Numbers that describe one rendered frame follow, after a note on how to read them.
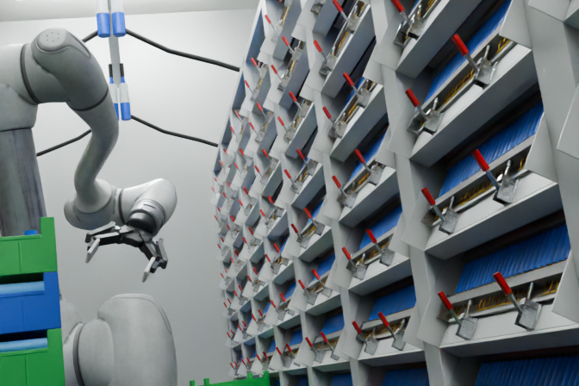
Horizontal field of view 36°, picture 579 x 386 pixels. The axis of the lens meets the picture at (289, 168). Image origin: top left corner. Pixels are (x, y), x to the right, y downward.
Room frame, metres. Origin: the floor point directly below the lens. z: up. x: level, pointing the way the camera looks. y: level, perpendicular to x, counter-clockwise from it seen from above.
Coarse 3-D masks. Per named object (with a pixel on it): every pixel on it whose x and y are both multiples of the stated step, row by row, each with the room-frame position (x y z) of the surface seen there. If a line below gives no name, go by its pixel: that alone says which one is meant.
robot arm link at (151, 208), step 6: (138, 204) 2.19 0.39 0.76; (144, 204) 2.19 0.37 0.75; (150, 204) 2.19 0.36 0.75; (156, 204) 2.21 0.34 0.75; (132, 210) 2.18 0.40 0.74; (138, 210) 2.17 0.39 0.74; (144, 210) 2.17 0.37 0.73; (150, 210) 2.18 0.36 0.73; (156, 210) 2.19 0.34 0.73; (162, 210) 2.21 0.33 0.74; (156, 216) 2.18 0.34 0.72; (162, 216) 2.21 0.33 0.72; (156, 222) 2.19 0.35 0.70; (162, 222) 2.21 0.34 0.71; (156, 228) 2.20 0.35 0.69; (156, 234) 2.21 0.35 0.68
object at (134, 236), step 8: (136, 216) 2.15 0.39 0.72; (144, 216) 2.15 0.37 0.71; (128, 224) 2.15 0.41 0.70; (136, 224) 2.15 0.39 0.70; (144, 224) 2.15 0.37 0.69; (152, 224) 2.16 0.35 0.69; (136, 232) 2.14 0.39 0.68; (144, 232) 2.15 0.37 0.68; (152, 232) 2.16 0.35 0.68; (128, 240) 2.12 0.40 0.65; (136, 240) 2.11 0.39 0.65
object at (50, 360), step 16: (48, 336) 1.25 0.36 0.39; (0, 352) 1.23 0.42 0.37; (16, 352) 1.24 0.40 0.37; (32, 352) 1.24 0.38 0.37; (48, 352) 1.25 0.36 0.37; (0, 368) 1.23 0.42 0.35; (16, 368) 1.24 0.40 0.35; (32, 368) 1.24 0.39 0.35; (48, 368) 1.25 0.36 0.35; (64, 368) 1.26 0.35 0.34; (0, 384) 1.23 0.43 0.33; (16, 384) 1.24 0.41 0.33; (32, 384) 1.24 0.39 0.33; (48, 384) 1.25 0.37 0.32; (64, 384) 1.26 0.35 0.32
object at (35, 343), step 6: (0, 342) 1.24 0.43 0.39; (6, 342) 1.25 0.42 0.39; (12, 342) 1.25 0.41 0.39; (18, 342) 1.25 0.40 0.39; (24, 342) 1.25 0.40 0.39; (30, 342) 1.25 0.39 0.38; (36, 342) 1.25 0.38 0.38; (42, 342) 1.26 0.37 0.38; (0, 348) 1.24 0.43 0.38; (6, 348) 1.24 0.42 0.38; (12, 348) 1.24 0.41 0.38; (18, 348) 1.25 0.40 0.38; (24, 348) 1.25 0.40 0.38; (30, 348) 1.25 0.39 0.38; (36, 348) 1.26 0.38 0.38
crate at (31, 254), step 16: (48, 224) 1.26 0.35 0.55; (0, 240) 1.23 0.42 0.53; (16, 240) 1.24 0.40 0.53; (32, 240) 1.25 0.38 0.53; (48, 240) 1.26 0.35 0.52; (0, 256) 1.23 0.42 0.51; (16, 256) 1.24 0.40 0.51; (32, 256) 1.25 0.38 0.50; (48, 256) 1.26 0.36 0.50; (0, 272) 1.23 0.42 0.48; (16, 272) 1.24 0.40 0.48; (32, 272) 1.25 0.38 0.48
